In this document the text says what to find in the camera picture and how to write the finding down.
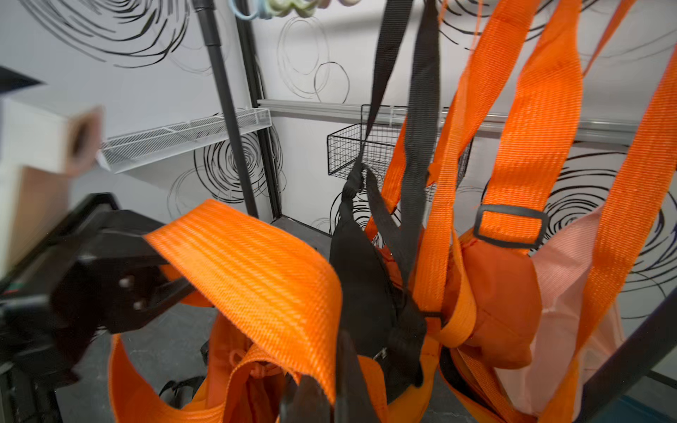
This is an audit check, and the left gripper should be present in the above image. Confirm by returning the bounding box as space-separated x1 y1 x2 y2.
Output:
1 193 195 389

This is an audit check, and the orange sling bag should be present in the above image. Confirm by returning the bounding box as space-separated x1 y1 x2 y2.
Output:
539 56 676 422

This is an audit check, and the black sling bag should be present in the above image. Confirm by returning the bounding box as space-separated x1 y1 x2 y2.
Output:
330 1 440 402

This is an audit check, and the black garment rack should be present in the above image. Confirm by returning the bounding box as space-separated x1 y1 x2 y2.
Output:
191 0 677 423

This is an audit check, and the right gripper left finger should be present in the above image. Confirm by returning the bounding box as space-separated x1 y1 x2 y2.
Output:
279 375 331 423

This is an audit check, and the pink sling bag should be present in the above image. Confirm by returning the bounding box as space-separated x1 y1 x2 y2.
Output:
496 206 625 422

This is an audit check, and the white mesh wall shelf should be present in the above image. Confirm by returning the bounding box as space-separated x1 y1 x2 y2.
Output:
99 108 273 174

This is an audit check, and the white hook middle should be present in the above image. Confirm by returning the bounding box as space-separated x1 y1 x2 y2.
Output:
317 0 361 9

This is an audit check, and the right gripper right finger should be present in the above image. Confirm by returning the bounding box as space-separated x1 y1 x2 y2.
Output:
335 330 379 422

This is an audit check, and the light green hook left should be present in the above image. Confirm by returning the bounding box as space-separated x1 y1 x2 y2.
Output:
264 0 318 18

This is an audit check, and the light blue hook leftmost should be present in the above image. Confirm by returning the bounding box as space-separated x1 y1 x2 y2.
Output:
227 0 266 21

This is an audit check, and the black wire basket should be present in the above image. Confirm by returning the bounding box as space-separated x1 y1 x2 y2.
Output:
326 104 474 202

